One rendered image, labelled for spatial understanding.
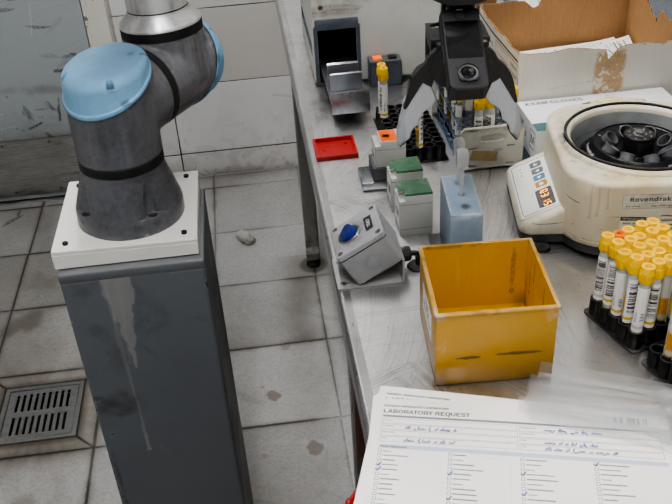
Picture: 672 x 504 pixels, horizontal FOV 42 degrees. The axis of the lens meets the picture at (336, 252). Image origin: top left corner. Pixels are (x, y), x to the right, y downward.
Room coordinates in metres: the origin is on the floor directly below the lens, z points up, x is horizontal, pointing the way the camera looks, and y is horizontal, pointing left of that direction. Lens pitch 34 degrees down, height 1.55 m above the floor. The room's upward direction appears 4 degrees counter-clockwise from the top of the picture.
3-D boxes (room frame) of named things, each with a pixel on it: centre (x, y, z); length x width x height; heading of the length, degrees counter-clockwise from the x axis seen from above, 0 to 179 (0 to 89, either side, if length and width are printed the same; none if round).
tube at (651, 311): (0.77, -0.35, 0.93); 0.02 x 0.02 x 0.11
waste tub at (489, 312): (0.79, -0.16, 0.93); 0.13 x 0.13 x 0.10; 1
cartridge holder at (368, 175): (1.18, -0.09, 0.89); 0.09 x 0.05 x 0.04; 95
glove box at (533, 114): (1.23, -0.43, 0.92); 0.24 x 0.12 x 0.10; 95
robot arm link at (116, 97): (1.10, 0.28, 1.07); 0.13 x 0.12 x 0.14; 153
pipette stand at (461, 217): (0.96, -0.16, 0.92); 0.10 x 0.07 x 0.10; 0
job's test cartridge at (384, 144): (1.18, -0.09, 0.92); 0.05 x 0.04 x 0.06; 95
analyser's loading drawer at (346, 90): (1.49, -0.03, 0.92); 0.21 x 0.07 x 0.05; 5
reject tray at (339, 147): (1.30, -0.01, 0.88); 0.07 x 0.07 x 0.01; 5
